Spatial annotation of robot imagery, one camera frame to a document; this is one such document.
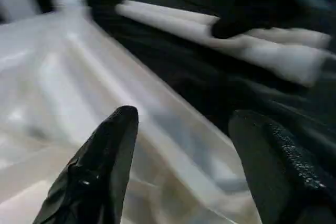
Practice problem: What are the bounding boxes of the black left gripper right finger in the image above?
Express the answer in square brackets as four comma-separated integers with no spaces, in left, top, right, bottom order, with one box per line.
[227,109,336,224]

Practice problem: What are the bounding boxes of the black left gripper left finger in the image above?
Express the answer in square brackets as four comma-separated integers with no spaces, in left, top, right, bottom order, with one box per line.
[33,105,139,224]

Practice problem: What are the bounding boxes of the white plastic table top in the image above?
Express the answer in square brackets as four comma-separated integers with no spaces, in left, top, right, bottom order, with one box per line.
[0,5,261,224]

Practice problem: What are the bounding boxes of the black work mat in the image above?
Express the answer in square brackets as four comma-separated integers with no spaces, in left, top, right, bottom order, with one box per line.
[78,0,336,209]

